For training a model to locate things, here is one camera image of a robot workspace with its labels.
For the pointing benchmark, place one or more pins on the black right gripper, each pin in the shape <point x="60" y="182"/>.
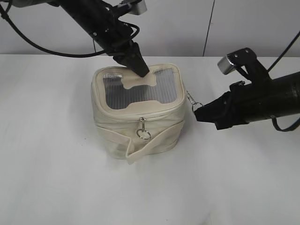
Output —
<point x="241" y="105"/>

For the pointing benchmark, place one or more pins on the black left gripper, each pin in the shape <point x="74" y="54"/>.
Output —
<point x="116" y="38"/>

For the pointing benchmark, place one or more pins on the cream zippered bag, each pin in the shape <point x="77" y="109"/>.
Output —
<point x="138" y="116"/>

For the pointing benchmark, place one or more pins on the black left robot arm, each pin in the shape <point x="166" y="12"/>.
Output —
<point x="78" y="10"/>

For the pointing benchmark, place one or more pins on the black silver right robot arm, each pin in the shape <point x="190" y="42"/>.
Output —
<point x="287" y="95"/>

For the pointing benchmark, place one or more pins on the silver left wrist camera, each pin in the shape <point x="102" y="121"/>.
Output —
<point x="134" y="7"/>

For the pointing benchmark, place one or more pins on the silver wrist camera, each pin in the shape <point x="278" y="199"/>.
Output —
<point x="134" y="7"/>
<point x="245" y="62"/>

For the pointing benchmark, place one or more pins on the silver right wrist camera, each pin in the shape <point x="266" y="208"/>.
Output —
<point x="245" y="62"/>

